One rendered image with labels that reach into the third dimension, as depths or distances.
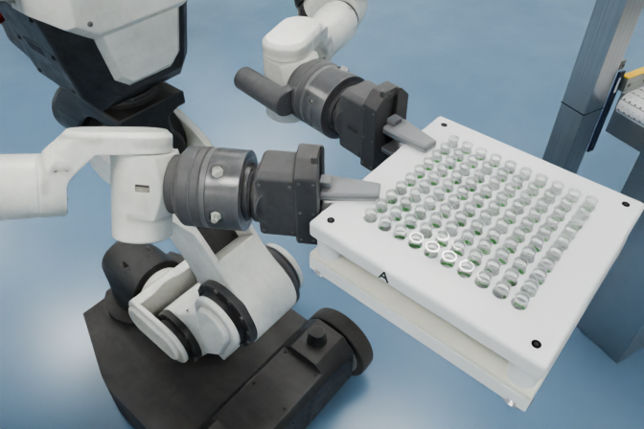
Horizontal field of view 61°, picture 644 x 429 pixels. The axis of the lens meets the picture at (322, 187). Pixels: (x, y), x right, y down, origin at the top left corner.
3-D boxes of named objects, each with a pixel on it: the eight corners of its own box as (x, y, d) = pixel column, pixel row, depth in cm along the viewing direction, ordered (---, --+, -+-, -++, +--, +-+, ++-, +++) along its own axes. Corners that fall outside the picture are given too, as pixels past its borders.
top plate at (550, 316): (639, 216, 57) (647, 202, 56) (540, 383, 43) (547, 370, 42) (437, 127, 69) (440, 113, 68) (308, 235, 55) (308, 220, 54)
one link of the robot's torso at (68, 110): (57, 139, 111) (26, 61, 99) (112, 112, 118) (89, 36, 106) (141, 200, 97) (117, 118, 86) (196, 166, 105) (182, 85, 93)
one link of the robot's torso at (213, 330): (140, 327, 132) (194, 290, 93) (203, 277, 144) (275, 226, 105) (179, 377, 133) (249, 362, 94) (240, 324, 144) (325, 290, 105)
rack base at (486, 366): (621, 249, 60) (630, 234, 59) (524, 413, 47) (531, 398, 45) (431, 158, 72) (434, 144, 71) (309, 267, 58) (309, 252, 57)
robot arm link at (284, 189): (326, 123, 57) (216, 115, 59) (312, 182, 50) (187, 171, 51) (327, 211, 65) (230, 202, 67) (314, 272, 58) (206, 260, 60)
